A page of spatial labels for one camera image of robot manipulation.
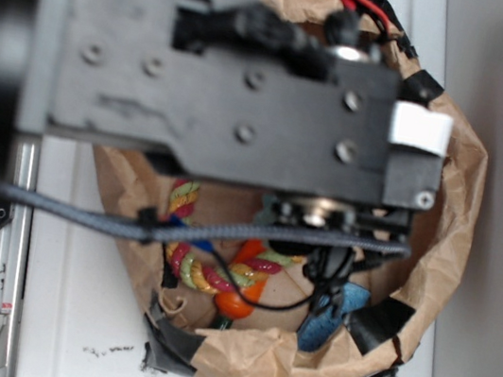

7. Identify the blue sponge block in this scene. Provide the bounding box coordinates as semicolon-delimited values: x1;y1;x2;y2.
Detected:
297;283;371;352

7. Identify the silver aluminium rail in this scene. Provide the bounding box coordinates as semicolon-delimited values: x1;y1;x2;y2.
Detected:
0;129;53;377

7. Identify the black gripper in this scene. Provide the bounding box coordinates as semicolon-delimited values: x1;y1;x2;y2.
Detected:
247;186;416;300

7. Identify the grey braided cable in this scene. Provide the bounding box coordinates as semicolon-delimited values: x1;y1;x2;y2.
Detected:
0;166;416;285

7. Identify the brown paper bag container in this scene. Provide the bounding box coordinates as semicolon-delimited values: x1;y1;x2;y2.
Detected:
93;0;488;377

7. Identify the orange plastic carrot toy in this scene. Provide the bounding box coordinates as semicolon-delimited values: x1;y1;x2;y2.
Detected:
211;240;269;331

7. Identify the multicolour twisted rope toy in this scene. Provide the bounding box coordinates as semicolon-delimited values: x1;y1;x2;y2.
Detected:
154;177;318;308

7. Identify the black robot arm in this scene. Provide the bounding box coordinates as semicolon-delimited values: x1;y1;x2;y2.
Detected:
0;0;453;259

